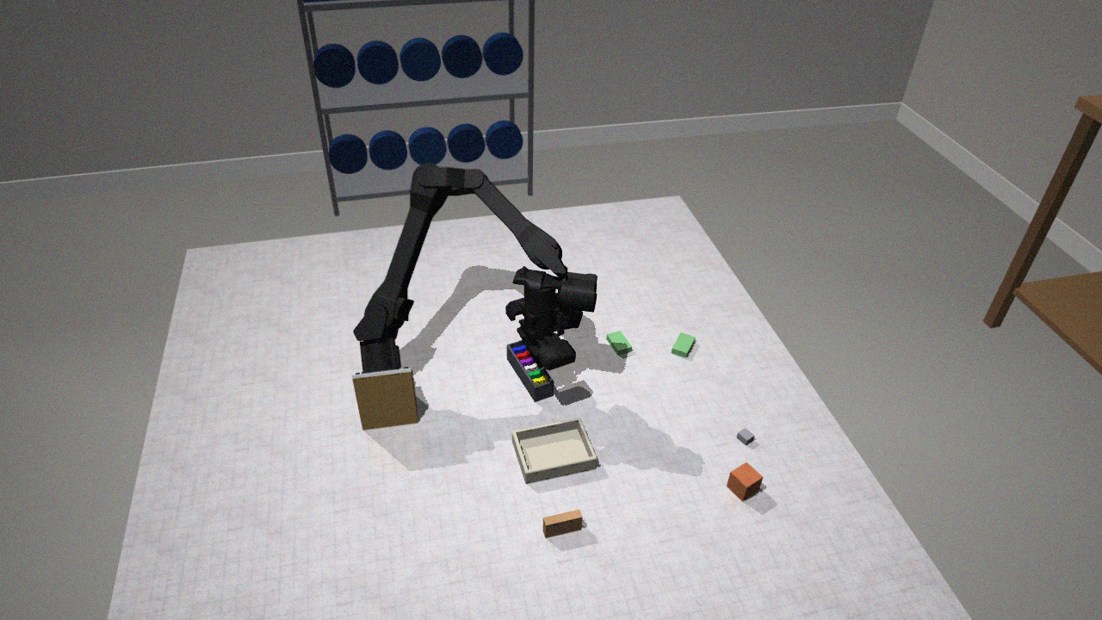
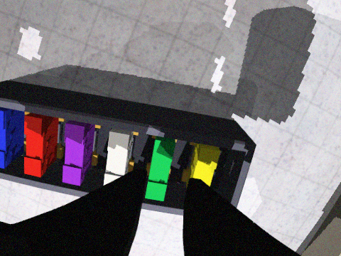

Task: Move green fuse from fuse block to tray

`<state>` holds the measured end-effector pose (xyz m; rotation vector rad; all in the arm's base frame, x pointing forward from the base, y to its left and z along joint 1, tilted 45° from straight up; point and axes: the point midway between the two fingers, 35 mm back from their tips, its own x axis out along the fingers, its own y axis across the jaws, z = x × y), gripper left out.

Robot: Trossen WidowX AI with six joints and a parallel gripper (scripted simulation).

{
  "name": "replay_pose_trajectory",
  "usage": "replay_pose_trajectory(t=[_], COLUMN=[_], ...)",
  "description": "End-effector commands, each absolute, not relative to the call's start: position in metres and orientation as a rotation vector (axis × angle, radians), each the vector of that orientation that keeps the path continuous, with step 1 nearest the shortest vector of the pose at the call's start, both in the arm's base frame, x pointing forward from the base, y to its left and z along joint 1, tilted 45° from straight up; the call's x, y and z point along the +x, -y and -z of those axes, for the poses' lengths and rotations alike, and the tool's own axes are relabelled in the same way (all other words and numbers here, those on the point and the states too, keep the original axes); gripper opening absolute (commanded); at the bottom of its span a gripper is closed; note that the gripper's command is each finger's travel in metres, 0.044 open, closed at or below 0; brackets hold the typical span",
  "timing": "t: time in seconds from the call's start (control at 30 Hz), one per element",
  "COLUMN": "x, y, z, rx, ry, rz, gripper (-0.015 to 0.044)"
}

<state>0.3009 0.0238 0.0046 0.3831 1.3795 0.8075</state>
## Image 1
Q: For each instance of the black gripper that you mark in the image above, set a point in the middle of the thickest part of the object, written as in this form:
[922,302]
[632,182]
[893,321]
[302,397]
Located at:
[537,332]

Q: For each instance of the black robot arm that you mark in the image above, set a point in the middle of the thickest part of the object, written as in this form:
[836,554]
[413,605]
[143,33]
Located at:
[389,307]

